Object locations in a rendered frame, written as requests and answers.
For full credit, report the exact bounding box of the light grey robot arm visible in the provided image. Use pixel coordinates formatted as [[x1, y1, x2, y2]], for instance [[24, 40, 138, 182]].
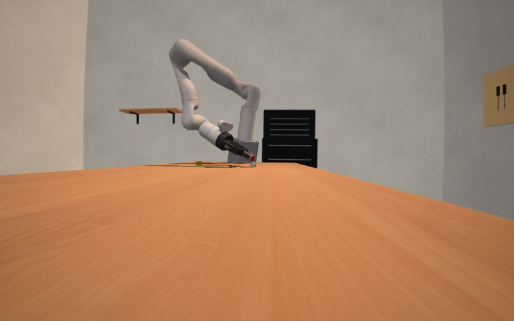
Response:
[[169, 39, 261, 146]]

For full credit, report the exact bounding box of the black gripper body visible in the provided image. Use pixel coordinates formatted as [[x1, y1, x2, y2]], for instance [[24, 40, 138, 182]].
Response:
[[216, 131, 237, 150]]

